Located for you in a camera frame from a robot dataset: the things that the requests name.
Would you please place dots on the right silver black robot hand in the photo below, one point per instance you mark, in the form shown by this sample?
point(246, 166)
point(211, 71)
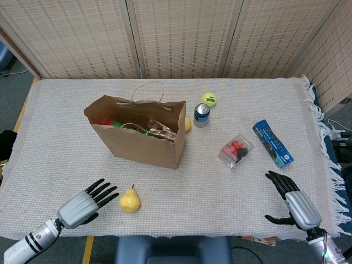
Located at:
point(303, 209)

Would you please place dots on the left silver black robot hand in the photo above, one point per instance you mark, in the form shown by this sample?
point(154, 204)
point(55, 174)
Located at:
point(77, 210)

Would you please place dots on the yellow pear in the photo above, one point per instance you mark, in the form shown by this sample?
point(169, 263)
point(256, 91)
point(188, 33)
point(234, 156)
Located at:
point(129, 202)

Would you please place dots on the green canister with red lid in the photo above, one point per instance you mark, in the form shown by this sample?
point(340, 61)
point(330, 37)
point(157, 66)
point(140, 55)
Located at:
point(121, 125)

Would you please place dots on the shiny snack packet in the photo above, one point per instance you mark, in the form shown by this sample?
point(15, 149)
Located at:
point(162, 132)

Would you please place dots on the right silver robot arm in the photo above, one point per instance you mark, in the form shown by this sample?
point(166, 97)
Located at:
point(330, 247)

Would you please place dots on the brown paper bag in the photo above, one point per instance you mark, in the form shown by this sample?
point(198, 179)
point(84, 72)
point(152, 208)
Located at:
point(143, 152)

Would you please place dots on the blue silver drink can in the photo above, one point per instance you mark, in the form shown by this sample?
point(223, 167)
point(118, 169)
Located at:
point(201, 116)

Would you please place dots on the orange white carton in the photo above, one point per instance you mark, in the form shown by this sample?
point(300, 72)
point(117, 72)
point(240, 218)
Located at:
point(261, 240)

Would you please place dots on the blue cookie box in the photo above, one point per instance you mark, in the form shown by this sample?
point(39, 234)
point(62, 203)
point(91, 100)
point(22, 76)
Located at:
point(273, 144)

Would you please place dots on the white power strip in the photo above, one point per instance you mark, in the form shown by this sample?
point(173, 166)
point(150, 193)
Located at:
point(339, 134)

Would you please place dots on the clear box with red pieces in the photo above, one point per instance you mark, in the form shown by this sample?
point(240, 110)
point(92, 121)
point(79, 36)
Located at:
point(236, 149)

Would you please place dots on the blue chair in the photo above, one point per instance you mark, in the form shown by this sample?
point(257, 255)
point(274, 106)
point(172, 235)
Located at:
point(173, 250)

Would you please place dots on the white woven table cloth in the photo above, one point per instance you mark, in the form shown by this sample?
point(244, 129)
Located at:
point(192, 198)

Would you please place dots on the yellow lemon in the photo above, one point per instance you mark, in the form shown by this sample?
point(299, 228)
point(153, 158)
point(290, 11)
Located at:
point(188, 124)

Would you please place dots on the yellow-green tennis ball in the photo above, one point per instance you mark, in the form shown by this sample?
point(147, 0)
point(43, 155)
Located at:
point(209, 99)

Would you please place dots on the beige woven folding screen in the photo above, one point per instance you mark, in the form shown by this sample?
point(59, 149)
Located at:
point(187, 38)

